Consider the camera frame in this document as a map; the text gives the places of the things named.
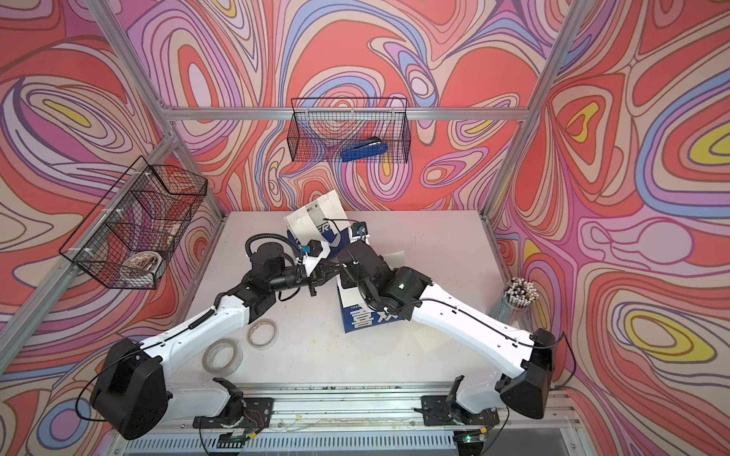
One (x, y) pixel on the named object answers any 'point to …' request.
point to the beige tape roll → (262, 333)
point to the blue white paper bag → (355, 315)
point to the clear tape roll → (222, 357)
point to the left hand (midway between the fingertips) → (344, 268)
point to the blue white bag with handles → (334, 241)
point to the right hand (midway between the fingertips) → (352, 267)
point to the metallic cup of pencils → (514, 306)
